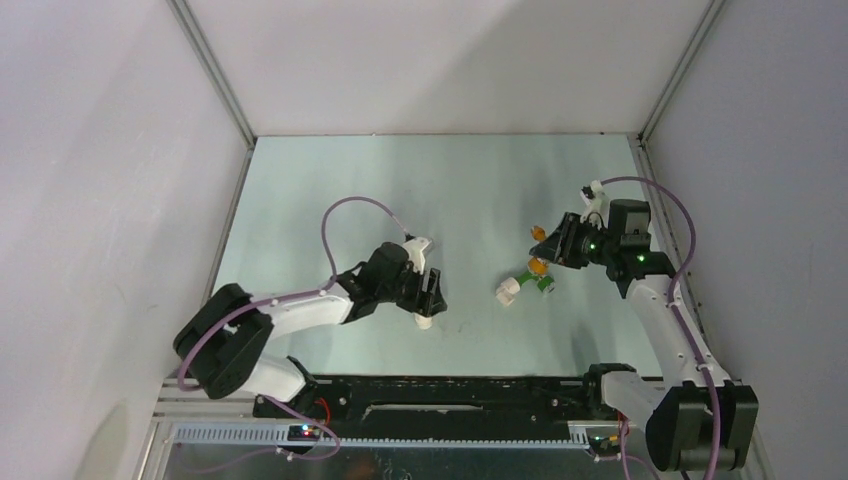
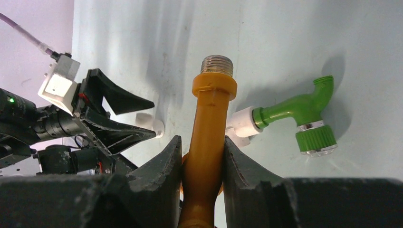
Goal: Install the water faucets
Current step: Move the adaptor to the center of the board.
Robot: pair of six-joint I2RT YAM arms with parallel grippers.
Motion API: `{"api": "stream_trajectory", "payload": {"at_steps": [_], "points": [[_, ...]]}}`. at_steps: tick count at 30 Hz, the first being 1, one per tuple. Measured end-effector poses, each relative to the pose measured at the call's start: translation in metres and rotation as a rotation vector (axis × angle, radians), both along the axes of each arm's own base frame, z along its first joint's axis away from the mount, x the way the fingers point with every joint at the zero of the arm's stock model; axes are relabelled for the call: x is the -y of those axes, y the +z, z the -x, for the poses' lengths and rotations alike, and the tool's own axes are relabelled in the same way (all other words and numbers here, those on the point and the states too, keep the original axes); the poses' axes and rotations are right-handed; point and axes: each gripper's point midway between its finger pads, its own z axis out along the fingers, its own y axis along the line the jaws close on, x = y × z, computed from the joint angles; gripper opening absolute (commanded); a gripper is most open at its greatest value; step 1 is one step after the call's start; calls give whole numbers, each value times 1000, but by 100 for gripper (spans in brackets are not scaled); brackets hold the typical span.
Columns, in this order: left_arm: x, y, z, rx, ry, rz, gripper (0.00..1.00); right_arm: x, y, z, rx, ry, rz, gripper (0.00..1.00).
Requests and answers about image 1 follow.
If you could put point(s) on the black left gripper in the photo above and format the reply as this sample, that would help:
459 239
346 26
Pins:
430 301

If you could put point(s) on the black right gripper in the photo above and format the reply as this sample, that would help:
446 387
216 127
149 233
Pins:
559 245

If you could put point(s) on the green water faucet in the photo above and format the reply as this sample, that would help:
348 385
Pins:
544 283

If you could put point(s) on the white pipe elbow fitting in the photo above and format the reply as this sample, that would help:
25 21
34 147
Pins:
507 290

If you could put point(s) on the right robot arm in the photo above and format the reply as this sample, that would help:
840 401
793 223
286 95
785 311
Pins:
702 420

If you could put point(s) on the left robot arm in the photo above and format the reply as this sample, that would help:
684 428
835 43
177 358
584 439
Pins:
223 345

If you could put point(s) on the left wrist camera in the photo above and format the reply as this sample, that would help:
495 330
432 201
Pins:
416 248

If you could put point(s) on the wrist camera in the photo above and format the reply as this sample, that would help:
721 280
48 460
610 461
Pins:
416 248
596 204

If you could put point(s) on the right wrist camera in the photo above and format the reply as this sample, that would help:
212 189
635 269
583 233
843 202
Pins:
596 204

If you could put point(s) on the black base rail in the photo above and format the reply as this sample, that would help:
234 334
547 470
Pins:
463 409

